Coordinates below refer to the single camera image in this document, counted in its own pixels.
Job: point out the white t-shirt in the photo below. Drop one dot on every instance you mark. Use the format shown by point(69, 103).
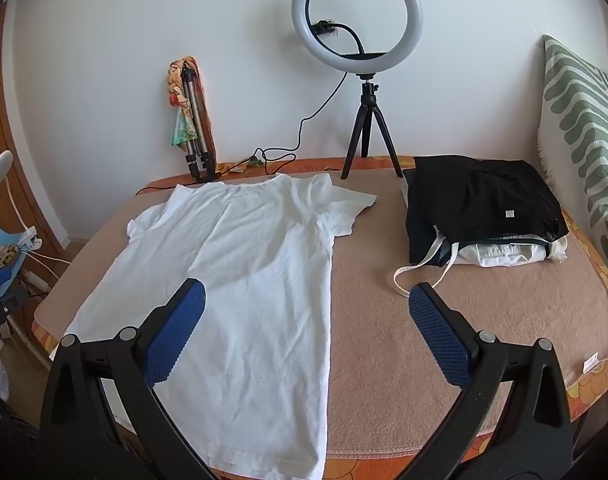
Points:
point(244, 260)

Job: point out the white clip lamp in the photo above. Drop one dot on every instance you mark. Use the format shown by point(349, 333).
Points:
point(1, 170)

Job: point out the green striped pillow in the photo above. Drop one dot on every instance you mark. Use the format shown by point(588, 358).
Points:
point(583, 125)

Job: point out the folded tripod with colourful cloth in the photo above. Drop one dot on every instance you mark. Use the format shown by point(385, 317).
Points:
point(176, 90)

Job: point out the beige blanket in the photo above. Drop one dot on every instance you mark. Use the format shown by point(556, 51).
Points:
point(373, 310)

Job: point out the small black tripod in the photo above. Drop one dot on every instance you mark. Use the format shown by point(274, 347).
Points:
point(366, 110)

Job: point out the brown wooden door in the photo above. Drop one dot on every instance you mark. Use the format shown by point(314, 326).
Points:
point(31, 200)

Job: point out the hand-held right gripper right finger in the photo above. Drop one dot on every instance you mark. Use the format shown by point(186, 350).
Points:
point(438, 335)

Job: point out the leopard print cloth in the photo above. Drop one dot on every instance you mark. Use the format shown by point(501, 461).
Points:
point(6, 255)

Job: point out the folded white garment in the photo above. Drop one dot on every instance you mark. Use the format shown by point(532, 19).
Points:
point(503, 252)

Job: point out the folded silver tripod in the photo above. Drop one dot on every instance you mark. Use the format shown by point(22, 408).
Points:
point(196, 110)

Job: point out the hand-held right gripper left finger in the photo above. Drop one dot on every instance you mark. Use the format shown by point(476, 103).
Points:
point(176, 332)

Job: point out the small green patterned cloth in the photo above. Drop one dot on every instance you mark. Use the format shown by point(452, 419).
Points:
point(254, 161)

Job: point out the folded black clothes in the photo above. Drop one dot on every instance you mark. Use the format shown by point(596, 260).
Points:
point(483, 200)

